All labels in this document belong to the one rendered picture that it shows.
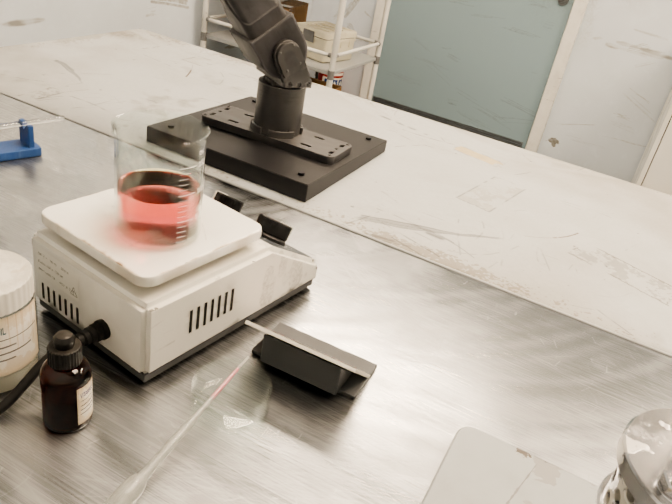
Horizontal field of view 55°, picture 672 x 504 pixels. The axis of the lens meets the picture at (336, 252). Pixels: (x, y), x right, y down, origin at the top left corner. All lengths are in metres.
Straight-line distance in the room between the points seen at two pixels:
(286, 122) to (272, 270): 0.35
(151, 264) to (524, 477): 0.28
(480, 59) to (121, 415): 3.13
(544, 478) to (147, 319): 0.28
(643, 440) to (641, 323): 0.46
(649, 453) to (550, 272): 0.50
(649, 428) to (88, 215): 0.39
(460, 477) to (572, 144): 3.07
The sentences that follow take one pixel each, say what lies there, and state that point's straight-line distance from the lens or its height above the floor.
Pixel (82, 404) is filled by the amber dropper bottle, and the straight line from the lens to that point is 0.44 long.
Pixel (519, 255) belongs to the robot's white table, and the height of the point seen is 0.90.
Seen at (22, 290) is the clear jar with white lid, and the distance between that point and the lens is 0.44.
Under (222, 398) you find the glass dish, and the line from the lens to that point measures 0.47.
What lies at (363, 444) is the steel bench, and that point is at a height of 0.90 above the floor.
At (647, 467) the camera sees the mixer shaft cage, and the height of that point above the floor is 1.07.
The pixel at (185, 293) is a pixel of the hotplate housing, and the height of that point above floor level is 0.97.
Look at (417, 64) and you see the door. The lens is 3.56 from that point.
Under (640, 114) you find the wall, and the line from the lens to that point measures 3.39.
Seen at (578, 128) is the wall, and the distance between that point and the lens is 3.43.
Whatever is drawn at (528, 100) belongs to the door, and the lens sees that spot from 3.43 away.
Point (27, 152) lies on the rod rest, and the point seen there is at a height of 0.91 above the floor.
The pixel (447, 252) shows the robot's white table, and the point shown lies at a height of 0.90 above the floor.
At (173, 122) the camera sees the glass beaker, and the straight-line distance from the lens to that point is 0.48.
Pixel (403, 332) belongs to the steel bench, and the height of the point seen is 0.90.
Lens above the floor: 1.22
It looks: 29 degrees down
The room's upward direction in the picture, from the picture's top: 11 degrees clockwise
